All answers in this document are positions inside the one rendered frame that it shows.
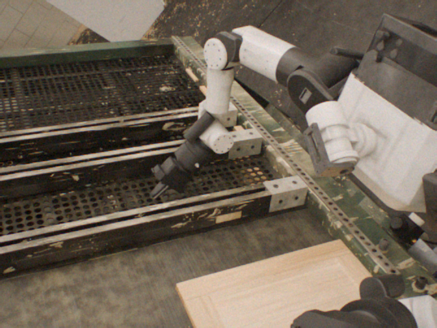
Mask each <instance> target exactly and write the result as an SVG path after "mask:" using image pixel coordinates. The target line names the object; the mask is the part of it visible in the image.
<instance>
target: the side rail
mask: <svg viewBox="0 0 437 328"><path fill-rule="evenodd" d="M173 45H174V43H173V42H172V41H171V40H170V39H169V38H156V39H147V40H130V41H121V42H104V43H94V44H77V45H67V46H50V47H40V48H23V49H6V50H0V68H11V67H19V66H34V65H42V64H57V63H65V62H79V61H94V60H102V59H117V58H125V57H140V56H148V55H162V54H170V53H173Z"/></svg>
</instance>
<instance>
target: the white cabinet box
mask: <svg viewBox="0 0 437 328"><path fill-rule="evenodd" d="M46 1H47V2H49V3H51V4H52V5H54V6H55V7H57V8H58V9H60V10H62V11H63V12H65V13H66V14H68V15H69V16H71V17H72V18H74V19H76V20H77V21H79V22H80V23H82V24H83V25H85V26H87V27H88V28H90V29H92V30H93V31H94V32H96V33H98V34H99V35H101V36H102V37H104V38H106V39H107V40H109V41H110V42H121V41H130V40H140V39H141V38H142V36H143V35H144V34H145V32H146V31H147V30H148V29H149V28H150V26H151V25H152V23H153V22H154V21H155V20H156V19H157V17H158V16H159V15H160V13H162V11H163V10H164V8H165V6H166V4H165V2H164V1H163V0H46Z"/></svg>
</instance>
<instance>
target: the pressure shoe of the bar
mask: <svg viewBox="0 0 437 328"><path fill-rule="evenodd" d="M241 212H242V211H240V212H235V213H229V214H226V215H220V216H217V217H216V223H221V222H224V221H229V220H232V219H238V218H241Z"/></svg>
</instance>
